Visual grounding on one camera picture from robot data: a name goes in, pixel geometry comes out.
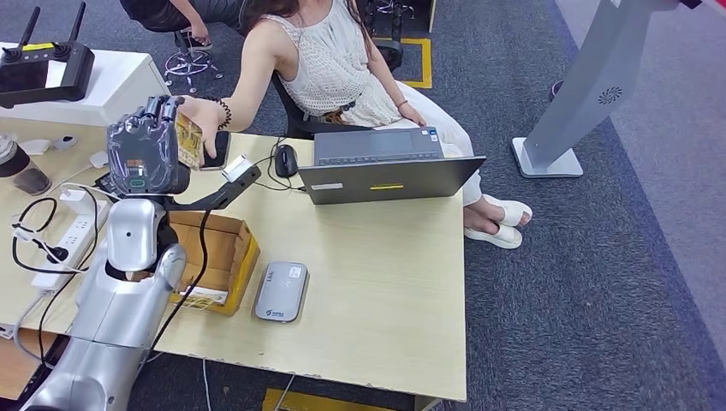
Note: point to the wooden drawer unit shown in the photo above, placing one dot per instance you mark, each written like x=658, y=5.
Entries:
x=17, y=363

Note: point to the coffee cup with dark lid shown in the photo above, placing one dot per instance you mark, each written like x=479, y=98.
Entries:
x=29, y=180

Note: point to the black labelled adapter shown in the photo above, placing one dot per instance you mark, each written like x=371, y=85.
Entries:
x=103, y=184

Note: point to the grey laptop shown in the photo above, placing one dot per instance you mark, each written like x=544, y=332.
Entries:
x=391, y=181

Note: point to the person's right hand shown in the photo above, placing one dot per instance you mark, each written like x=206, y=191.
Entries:
x=207, y=116

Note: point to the cardboard box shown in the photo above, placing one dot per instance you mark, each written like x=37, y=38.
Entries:
x=227, y=266

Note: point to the white paper slip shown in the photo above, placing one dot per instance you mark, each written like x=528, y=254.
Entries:
x=207, y=295

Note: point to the small white charger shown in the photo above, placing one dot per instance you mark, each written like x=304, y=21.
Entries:
x=98, y=159

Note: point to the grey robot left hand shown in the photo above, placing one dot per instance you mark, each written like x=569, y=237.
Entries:
x=144, y=153

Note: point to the white cabinet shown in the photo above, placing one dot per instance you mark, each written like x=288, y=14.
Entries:
x=96, y=91

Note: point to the grey kiosk stand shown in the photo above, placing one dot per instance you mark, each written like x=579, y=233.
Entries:
x=590, y=79

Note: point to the black smartphone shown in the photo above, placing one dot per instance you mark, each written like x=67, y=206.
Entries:
x=222, y=150

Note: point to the white sandal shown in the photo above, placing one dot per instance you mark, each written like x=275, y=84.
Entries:
x=502, y=236
x=513, y=211

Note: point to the grey card reader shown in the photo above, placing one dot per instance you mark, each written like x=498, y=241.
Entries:
x=282, y=292

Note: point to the flat white pad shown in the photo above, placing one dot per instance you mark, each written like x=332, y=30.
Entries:
x=34, y=147

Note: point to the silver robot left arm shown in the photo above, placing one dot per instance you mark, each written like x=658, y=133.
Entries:
x=113, y=306

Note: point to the black office chair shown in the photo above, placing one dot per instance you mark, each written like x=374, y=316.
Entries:
x=292, y=116

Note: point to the black computer mouse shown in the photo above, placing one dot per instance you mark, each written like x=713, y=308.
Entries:
x=286, y=160

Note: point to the small white camera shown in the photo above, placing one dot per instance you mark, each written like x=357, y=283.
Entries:
x=65, y=142

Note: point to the black remote controller with antennas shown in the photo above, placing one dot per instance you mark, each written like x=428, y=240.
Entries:
x=68, y=74

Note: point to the white power strip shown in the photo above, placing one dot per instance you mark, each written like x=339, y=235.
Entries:
x=74, y=238

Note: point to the person's left hand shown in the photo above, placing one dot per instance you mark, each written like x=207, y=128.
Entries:
x=413, y=114

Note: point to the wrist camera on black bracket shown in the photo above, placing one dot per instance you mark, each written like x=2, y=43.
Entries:
x=238, y=176

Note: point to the stool with chrome base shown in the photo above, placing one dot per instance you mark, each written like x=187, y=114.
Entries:
x=190, y=61

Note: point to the yellow ID card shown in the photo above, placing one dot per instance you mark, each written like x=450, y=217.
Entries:
x=190, y=144

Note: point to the person in background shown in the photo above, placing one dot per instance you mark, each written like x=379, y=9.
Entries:
x=153, y=14

